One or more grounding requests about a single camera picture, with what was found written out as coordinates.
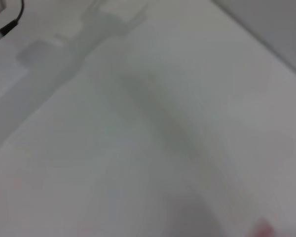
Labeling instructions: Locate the red ceramic mug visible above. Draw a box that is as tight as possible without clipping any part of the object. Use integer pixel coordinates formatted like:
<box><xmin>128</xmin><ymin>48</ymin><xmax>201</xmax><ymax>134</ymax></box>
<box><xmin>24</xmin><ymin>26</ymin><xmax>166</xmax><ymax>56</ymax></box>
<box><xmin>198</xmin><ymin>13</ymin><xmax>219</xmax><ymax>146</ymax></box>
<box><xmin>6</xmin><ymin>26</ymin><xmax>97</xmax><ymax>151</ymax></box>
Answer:
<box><xmin>249</xmin><ymin>217</ymin><xmax>278</xmax><ymax>237</ymax></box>

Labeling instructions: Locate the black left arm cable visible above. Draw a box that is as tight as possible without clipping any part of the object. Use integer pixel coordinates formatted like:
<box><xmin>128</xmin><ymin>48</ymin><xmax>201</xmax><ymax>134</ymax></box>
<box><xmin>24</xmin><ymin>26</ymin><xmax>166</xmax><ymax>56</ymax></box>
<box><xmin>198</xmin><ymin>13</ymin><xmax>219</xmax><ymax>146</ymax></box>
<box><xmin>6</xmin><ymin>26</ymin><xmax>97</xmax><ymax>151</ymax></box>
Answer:
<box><xmin>0</xmin><ymin>0</ymin><xmax>25</xmax><ymax>51</ymax></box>

